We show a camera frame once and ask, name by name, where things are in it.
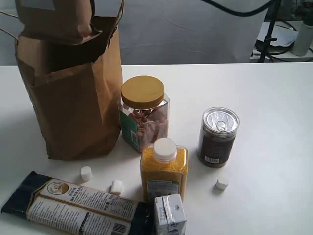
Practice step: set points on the dark can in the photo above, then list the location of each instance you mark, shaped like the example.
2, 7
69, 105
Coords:
218, 131

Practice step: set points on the brown paper bag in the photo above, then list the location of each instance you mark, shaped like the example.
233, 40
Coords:
69, 60

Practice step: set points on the nut jar with yellow lid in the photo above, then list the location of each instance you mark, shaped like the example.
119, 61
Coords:
144, 111

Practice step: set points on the yellow millet bottle white cap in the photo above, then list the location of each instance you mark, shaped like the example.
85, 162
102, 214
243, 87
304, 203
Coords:
164, 169

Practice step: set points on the white marshmallow middle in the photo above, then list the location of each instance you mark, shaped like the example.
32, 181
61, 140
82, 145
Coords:
116, 187

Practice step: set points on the white marshmallow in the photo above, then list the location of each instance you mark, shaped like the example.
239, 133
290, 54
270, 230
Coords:
221, 183
86, 173
116, 187

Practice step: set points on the white backdrop cloth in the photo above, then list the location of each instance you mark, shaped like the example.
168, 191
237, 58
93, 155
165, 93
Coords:
153, 32

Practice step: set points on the white marshmallow left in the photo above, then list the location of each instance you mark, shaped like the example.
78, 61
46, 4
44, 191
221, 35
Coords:
86, 173

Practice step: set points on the white marshmallow right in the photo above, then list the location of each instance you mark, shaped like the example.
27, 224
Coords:
221, 183

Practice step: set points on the small white milk carton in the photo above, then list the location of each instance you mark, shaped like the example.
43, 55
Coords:
170, 217

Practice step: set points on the dark noodle packet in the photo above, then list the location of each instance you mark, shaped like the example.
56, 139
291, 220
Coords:
78, 210

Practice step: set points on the white cylinder container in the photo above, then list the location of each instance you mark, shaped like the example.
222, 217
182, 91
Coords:
304, 38

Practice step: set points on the black tripod stand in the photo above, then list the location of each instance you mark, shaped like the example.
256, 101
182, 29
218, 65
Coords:
273, 12

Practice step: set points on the black cable overhead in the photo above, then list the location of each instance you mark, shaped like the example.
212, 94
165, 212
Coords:
241, 8

